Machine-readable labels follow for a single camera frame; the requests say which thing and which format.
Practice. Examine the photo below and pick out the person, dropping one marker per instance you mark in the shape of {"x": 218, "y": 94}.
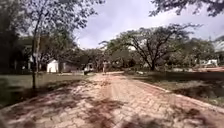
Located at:
{"x": 104, "y": 66}

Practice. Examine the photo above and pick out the red brick path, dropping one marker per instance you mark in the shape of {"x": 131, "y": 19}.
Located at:
{"x": 113, "y": 100}

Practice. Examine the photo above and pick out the row of trees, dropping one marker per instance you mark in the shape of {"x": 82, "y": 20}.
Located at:
{"x": 86, "y": 58}

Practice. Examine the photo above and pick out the thin bare tree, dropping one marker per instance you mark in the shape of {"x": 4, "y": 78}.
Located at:
{"x": 34, "y": 60}

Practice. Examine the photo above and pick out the white structure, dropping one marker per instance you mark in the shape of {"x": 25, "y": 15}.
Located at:
{"x": 211, "y": 62}

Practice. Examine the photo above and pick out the large spreading tree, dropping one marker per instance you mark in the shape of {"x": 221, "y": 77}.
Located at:
{"x": 152, "y": 46}

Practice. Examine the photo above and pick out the grass verge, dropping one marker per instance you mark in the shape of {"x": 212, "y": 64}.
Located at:
{"x": 186, "y": 85}

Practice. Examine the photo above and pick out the grass field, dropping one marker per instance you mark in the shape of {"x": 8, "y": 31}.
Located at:
{"x": 20, "y": 81}

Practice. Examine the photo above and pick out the overhanging tree branches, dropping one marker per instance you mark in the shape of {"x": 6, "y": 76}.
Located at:
{"x": 186, "y": 6}

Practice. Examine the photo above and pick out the white building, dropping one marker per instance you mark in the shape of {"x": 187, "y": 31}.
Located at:
{"x": 53, "y": 66}

